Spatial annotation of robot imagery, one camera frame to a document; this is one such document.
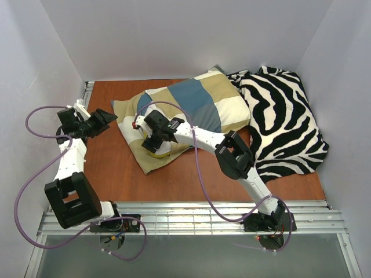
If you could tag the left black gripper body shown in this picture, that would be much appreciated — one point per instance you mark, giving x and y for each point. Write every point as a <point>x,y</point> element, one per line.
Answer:
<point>97,123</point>

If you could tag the aluminium rail frame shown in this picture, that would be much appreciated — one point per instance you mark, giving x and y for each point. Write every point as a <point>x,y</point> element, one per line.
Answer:
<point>207,219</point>

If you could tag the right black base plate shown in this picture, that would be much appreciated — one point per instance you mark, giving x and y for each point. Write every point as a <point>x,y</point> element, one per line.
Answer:
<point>257,222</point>

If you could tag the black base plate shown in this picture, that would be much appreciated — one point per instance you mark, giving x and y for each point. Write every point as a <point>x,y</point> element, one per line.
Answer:
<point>257,222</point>
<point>129,224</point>

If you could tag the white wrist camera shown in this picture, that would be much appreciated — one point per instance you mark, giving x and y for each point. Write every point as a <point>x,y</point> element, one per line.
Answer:
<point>80,108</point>
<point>140,125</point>

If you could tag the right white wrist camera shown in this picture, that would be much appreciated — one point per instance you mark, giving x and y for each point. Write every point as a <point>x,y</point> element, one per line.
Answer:
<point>140,125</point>

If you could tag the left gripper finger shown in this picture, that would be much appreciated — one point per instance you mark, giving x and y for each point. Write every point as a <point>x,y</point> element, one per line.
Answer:
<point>102,128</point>
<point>104,117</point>

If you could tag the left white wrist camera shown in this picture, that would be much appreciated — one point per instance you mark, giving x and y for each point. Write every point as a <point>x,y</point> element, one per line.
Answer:
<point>80,108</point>

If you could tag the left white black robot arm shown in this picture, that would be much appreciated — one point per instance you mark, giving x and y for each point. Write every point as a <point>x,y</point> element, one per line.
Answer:
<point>71,195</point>

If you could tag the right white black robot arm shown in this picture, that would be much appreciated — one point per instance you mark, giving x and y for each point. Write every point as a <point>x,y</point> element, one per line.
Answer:
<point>234,157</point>

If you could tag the zebra print blanket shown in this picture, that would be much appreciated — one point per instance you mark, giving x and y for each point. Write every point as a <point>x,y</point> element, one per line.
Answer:
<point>284,136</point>

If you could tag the white pillow yellow edge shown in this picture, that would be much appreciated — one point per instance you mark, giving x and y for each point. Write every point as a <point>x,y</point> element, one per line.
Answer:
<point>160,152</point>

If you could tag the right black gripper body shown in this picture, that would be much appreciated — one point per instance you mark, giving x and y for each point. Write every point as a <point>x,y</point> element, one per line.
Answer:
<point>153,139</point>

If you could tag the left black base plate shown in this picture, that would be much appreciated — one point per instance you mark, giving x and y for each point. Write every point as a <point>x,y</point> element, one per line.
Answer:
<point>129,224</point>

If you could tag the beige blue patchwork pillowcase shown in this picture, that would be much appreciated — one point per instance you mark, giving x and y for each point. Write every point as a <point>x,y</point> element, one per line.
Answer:
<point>209,100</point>

